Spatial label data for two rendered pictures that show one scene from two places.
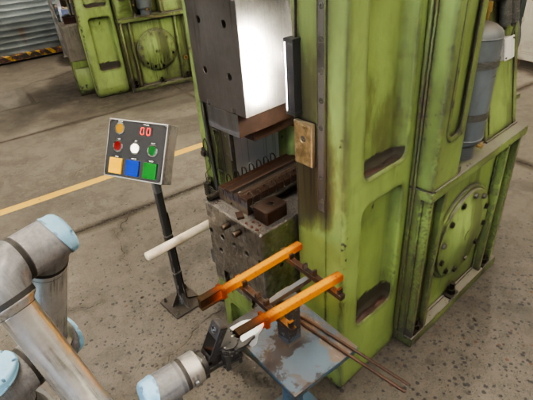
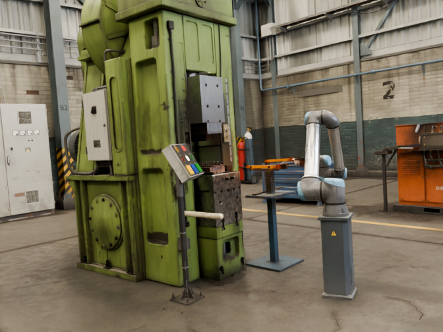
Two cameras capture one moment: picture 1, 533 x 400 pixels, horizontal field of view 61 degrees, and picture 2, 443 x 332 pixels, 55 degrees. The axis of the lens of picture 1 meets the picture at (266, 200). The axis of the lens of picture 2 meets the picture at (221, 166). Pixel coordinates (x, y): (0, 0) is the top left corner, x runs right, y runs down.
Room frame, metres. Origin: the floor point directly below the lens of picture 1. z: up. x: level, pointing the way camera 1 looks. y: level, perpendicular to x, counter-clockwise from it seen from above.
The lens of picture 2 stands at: (2.32, 3.79, 1.22)
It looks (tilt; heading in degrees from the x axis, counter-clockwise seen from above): 4 degrees down; 259
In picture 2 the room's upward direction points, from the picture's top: 4 degrees counter-clockwise
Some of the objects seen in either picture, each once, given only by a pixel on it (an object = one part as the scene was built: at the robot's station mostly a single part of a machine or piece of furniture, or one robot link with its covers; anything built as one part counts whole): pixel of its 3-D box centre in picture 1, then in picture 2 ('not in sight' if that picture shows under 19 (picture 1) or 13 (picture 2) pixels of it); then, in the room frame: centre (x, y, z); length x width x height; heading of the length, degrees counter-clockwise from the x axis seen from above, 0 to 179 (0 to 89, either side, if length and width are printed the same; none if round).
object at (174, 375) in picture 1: (163, 387); (323, 161); (0.75, 0.31, 0.97); 0.12 x 0.09 x 0.10; 125
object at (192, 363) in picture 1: (193, 369); not in sight; (0.80, 0.23, 0.97); 0.10 x 0.05 x 0.09; 35
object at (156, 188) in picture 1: (166, 232); (182, 230); (2.04, 0.56, 0.54); 0.04 x 0.04 x 1.08; 40
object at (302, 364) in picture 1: (289, 337); (270, 193); (1.13, -0.05, 0.67); 0.40 x 0.30 x 0.02; 36
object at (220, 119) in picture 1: (262, 105); (196, 129); (1.80, -0.02, 1.32); 0.42 x 0.20 x 0.10; 130
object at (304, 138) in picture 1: (304, 143); (225, 133); (1.51, -0.16, 1.27); 0.09 x 0.02 x 0.17; 40
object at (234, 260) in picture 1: (281, 230); (204, 197); (1.76, -0.06, 0.69); 0.56 x 0.38 x 0.45; 130
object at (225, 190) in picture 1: (268, 180); (199, 168); (1.80, -0.02, 0.96); 0.42 x 0.20 x 0.09; 130
